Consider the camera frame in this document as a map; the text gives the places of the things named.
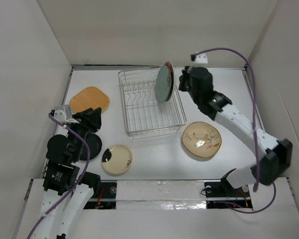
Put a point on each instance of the cream plate with black spot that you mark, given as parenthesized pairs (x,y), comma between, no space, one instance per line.
(117,159)

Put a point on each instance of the beige bird pattern plate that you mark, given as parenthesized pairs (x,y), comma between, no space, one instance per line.
(202,139)

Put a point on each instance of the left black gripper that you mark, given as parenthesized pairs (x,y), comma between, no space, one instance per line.
(90,118)

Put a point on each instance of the teal flower plate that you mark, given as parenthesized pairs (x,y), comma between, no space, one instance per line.
(163,84)

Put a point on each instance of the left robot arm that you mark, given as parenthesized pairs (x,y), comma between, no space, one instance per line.
(67,184)

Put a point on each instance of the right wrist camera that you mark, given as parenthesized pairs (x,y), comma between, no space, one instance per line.
(199,58)

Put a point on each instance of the orange bamboo square plate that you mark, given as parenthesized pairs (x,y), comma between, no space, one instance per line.
(90,97)

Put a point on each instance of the wire dish rack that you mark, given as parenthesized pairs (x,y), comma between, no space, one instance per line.
(143,114)

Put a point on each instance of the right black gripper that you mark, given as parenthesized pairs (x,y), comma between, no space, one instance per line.
(187,74)

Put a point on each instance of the red and blue floral plate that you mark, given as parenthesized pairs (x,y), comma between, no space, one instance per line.
(170,67)

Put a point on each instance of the black round plate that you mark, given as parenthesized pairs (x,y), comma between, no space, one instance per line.
(95,146)

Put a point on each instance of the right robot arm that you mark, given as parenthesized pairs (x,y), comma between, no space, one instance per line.
(273,156)

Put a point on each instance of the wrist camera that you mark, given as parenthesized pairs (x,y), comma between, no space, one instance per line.
(62,114)
(199,58)

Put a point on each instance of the white foam front strip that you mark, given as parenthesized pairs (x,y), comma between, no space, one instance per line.
(160,195)

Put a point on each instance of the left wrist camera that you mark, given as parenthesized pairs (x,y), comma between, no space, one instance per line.
(62,114)

